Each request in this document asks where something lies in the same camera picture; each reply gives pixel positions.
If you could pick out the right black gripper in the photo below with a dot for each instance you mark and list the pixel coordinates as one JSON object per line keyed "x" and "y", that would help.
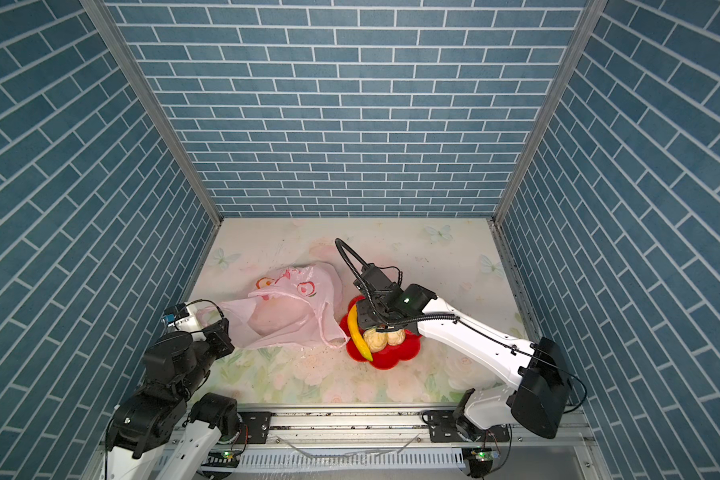
{"x": 362, "y": 317}

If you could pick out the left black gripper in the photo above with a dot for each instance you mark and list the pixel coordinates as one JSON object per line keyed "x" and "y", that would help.
{"x": 220, "y": 337}

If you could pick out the yellow fake banana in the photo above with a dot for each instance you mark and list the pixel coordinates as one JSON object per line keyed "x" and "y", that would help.
{"x": 356, "y": 336}

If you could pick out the pink plastic bag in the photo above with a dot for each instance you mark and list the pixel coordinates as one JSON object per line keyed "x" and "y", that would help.
{"x": 292, "y": 306}

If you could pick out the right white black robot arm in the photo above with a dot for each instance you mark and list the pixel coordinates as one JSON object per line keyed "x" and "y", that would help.
{"x": 536, "y": 380}

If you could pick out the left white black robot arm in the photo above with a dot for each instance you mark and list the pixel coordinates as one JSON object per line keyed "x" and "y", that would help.
{"x": 176, "y": 365}

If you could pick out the red flower-shaped bowl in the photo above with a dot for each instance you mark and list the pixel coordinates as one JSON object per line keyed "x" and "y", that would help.
{"x": 387, "y": 358}

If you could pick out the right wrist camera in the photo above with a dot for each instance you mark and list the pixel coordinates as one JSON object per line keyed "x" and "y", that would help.
{"x": 373, "y": 280}

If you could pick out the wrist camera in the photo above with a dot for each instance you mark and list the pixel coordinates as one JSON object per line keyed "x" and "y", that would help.
{"x": 373, "y": 280}
{"x": 181, "y": 317}

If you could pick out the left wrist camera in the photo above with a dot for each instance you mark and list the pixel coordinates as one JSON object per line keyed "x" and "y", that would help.
{"x": 181, "y": 317}

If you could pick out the white cable duct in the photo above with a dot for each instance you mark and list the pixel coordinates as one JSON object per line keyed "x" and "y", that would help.
{"x": 266, "y": 461}

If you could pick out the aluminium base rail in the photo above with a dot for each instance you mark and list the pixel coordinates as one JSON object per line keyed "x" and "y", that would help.
{"x": 503, "y": 451}

